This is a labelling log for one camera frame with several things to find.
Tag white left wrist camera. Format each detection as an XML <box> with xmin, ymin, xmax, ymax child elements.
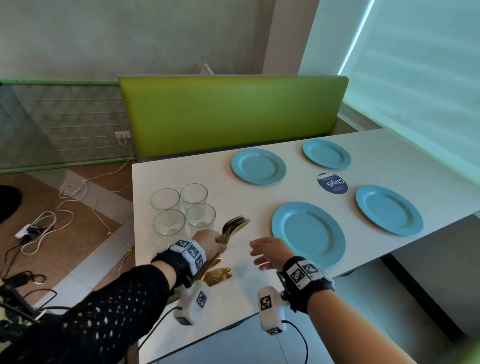
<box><xmin>173</xmin><ymin>281</ymin><xmax>212</xmax><ymax>326</ymax></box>

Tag pile of gold cutlery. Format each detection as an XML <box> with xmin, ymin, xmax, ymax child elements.
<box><xmin>167</xmin><ymin>266</ymin><xmax>233</xmax><ymax>305</ymax></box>

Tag black right camera cable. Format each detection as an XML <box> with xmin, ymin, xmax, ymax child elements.
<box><xmin>281</xmin><ymin>319</ymin><xmax>309</xmax><ymax>364</ymax></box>

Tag white power strip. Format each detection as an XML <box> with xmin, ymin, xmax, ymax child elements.
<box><xmin>14</xmin><ymin>224</ymin><xmax>41</xmax><ymax>241</ymax></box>

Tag black left wristband with markers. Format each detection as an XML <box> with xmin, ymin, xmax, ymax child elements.
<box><xmin>150</xmin><ymin>239</ymin><xmax>208</xmax><ymax>290</ymax></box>

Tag black floor cable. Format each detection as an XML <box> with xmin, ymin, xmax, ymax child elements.
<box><xmin>2</xmin><ymin>224</ymin><xmax>48</xmax><ymax>290</ymax></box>

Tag green framed mesh partition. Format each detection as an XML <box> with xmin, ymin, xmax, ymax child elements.
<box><xmin>0</xmin><ymin>78</ymin><xmax>137</xmax><ymax>175</ymax></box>

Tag white floor cable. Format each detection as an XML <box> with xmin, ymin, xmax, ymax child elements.
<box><xmin>18</xmin><ymin>136</ymin><xmax>137</xmax><ymax>278</ymax></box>

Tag person's left hand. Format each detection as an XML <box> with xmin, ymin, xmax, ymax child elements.
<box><xmin>192</xmin><ymin>228</ymin><xmax>229</xmax><ymax>262</ymax></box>

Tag green padded bench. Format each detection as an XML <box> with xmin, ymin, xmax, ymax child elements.
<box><xmin>448</xmin><ymin>333</ymin><xmax>480</xmax><ymax>364</ymax></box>
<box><xmin>118</xmin><ymin>74</ymin><xmax>350</xmax><ymax>160</ymax></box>

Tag person's right forearm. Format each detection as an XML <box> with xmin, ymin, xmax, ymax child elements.
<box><xmin>306</xmin><ymin>290</ymin><xmax>415</xmax><ymax>364</ymax></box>

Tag light blue plate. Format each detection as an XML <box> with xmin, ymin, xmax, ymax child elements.
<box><xmin>271</xmin><ymin>201</ymin><xmax>347</xmax><ymax>269</ymax></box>
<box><xmin>230</xmin><ymin>147</ymin><xmax>288</xmax><ymax>187</ymax></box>
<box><xmin>355</xmin><ymin>184</ymin><xmax>425</xmax><ymax>237</ymax></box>
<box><xmin>302</xmin><ymin>138</ymin><xmax>353</xmax><ymax>170</ymax></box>

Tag white window blind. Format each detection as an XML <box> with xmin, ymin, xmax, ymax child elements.
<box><xmin>339</xmin><ymin>0</ymin><xmax>480</xmax><ymax>177</ymax></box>

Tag black body-worn cables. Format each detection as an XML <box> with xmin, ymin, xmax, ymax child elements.
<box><xmin>0</xmin><ymin>283</ymin><xmax>76</xmax><ymax>346</ymax></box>

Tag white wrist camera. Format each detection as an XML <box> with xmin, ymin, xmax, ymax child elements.
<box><xmin>257</xmin><ymin>286</ymin><xmax>290</xmax><ymax>337</ymax></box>
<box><xmin>173</xmin><ymin>281</ymin><xmax>212</xmax><ymax>326</ymax></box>

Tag black camera cable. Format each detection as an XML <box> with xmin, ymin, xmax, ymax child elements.
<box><xmin>281</xmin><ymin>319</ymin><xmax>309</xmax><ymax>364</ymax></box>
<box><xmin>136</xmin><ymin>306</ymin><xmax>183</xmax><ymax>353</ymax></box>

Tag white table black pedestal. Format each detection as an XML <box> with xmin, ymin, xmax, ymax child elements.
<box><xmin>0</xmin><ymin>184</ymin><xmax>22</xmax><ymax>226</ymax></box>

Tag round purple sticker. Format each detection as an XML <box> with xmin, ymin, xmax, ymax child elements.
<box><xmin>316</xmin><ymin>172</ymin><xmax>349</xmax><ymax>195</ymax></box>

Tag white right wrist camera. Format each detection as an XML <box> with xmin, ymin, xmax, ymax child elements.
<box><xmin>257</xmin><ymin>286</ymin><xmax>290</xmax><ymax>337</ymax></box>

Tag person's right hand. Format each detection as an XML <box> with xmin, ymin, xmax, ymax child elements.
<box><xmin>249</xmin><ymin>236</ymin><xmax>297</xmax><ymax>273</ymax></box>

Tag person's left forearm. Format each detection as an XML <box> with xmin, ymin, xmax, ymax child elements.
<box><xmin>0</xmin><ymin>260</ymin><xmax>179</xmax><ymax>364</ymax></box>

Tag black right wristband with markers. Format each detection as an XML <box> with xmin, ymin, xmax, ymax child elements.
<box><xmin>276</xmin><ymin>256</ymin><xmax>336</xmax><ymax>315</ymax></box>

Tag black power adapter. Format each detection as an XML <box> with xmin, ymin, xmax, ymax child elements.
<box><xmin>1</xmin><ymin>272</ymin><xmax>37</xmax><ymax>287</ymax></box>

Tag black wristband with markers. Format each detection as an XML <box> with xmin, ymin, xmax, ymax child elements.
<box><xmin>150</xmin><ymin>239</ymin><xmax>208</xmax><ymax>290</ymax></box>
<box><xmin>276</xmin><ymin>256</ymin><xmax>336</xmax><ymax>315</ymax></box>

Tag clear drinking glass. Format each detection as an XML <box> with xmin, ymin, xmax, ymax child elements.
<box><xmin>152</xmin><ymin>209</ymin><xmax>187</xmax><ymax>237</ymax></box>
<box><xmin>179</xmin><ymin>182</ymin><xmax>209</xmax><ymax>211</ymax></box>
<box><xmin>185</xmin><ymin>202</ymin><xmax>217</xmax><ymax>230</ymax></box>
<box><xmin>149</xmin><ymin>187</ymin><xmax>182</xmax><ymax>213</ymax></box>

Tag black left camera cable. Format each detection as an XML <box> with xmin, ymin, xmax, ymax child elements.
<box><xmin>136</xmin><ymin>306</ymin><xmax>183</xmax><ymax>353</ymax></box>

